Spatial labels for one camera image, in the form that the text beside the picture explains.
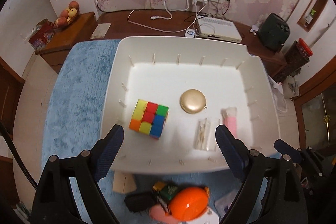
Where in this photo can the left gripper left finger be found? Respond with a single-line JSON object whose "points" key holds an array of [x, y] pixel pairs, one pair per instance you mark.
{"points": [[105, 151]]}

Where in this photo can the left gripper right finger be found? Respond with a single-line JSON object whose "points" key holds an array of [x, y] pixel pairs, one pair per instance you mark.
{"points": [[234, 151]]}

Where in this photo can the clear small plastic box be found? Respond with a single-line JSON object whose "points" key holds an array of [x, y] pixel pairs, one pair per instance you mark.
{"points": [[205, 134]]}

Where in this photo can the beige wooden block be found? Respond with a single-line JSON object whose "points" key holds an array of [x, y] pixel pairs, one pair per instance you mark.
{"points": [[124, 183]]}

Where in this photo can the blue fluffy mat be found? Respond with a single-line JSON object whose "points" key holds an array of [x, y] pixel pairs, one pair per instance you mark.
{"points": [[73, 121]]}

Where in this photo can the colourful rubik cube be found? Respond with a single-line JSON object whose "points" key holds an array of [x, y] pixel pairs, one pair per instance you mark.
{"points": [[149, 118]]}

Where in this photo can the black small case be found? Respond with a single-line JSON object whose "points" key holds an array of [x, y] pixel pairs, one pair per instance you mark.
{"points": [[138, 202]]}

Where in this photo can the white plastic bag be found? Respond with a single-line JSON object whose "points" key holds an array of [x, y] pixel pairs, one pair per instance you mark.
{"points": [[278, 95]]}

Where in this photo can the gold round compact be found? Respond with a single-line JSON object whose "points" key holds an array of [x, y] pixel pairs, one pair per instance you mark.
{"points": [[193, 101]]}

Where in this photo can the orange round container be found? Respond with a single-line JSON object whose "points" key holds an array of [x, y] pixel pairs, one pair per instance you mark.
{"points": [[190, 203]]}

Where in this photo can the pink oval bottle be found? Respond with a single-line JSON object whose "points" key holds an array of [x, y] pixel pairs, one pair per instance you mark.
{"points": [[157, 213]]}

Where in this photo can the white plastic storage bin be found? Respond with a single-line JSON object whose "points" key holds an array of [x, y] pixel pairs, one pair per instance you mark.
{"points": [[170, 94]]}

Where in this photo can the dark jar red lid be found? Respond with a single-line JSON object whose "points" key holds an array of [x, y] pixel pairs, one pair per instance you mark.
{"points": [[296, 57]]}

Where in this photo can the white card on cabinet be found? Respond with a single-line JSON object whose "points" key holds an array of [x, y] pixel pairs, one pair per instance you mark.
{"points": [[100, 31]]}

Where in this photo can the dark green speaker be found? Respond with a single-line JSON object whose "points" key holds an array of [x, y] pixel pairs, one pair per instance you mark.
{"points": [[273, 33]]}

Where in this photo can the white set-top box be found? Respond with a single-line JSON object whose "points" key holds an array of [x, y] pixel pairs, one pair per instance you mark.
{"points": [[218, 29]]}

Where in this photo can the wooden tv cabinet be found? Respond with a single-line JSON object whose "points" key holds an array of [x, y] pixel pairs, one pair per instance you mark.
{"points": [[82, 29]]}

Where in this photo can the fruit pile bowl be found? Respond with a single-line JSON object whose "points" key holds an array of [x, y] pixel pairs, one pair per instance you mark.
{"points": [[67, 16]]}

